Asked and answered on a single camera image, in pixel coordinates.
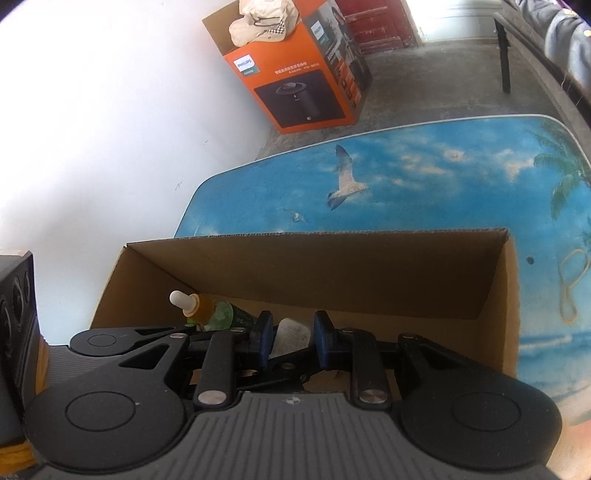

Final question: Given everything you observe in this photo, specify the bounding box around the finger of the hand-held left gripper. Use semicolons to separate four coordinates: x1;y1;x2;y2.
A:
238;344;352;389
134;323;259;342

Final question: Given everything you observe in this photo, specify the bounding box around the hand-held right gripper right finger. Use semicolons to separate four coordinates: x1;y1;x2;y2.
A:
313;310;446;409

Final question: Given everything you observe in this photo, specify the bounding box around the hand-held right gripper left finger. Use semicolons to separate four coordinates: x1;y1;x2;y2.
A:
117;310;274;409

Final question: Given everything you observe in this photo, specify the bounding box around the white charger plug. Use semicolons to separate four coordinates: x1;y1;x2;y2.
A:
270;318;311;358

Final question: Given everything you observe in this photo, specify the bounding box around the green dropper bottle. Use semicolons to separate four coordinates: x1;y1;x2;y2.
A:
168;290;259;333

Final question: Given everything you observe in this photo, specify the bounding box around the brown cardboard box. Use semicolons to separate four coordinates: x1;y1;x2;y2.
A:
88;227;522;402

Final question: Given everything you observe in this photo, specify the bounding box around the blue printed table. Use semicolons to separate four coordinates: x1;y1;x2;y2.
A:
173;113;591;480

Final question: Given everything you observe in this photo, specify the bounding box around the tan rubber band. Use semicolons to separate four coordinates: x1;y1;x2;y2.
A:
558;249;589;324

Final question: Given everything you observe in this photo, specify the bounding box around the orange appliance box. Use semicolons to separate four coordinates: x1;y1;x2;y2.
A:
202;0;374;134

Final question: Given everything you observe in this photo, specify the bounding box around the beige cloth hat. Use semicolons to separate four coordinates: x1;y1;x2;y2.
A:
228;0;301;47

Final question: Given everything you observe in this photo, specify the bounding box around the red wooden door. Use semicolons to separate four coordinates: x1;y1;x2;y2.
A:
339;0;419;55

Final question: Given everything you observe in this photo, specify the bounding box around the black bench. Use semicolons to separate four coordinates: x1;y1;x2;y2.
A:
492;0;591;121

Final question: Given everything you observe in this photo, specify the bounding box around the grey clothing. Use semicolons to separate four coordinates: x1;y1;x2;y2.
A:
522;0;591;84

